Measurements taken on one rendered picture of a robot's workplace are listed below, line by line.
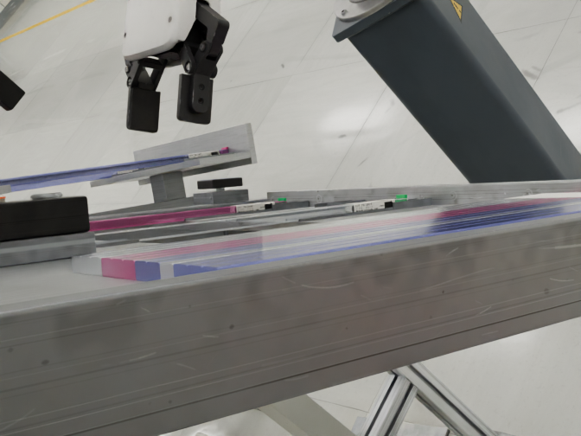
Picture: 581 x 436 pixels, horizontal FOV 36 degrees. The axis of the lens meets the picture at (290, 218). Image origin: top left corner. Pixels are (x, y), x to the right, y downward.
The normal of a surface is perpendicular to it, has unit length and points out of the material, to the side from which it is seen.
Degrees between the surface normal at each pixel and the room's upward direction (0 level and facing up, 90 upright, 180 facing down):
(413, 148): 0
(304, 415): 90
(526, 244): 90
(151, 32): 32
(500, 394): 0
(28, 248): 90
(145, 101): 90
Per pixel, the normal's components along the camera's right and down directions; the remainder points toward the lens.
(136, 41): -0.80, -0.07
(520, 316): 0.62, 0.00
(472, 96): -0.17, 0.72
